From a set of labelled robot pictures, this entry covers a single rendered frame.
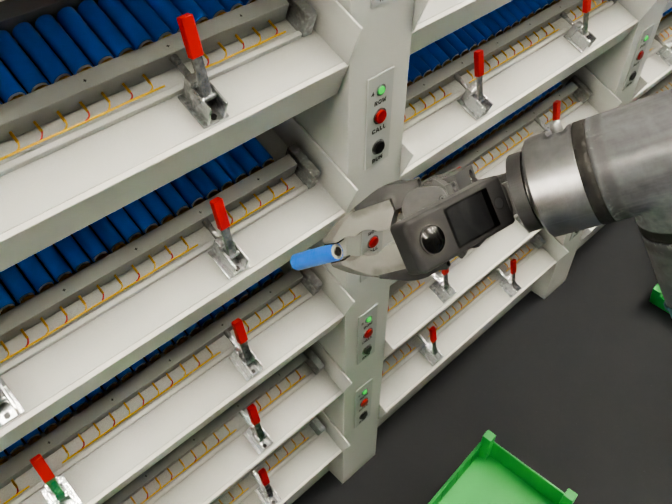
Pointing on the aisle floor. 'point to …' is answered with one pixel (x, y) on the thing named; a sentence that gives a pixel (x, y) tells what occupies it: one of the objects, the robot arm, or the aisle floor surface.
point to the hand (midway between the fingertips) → (336, 251)
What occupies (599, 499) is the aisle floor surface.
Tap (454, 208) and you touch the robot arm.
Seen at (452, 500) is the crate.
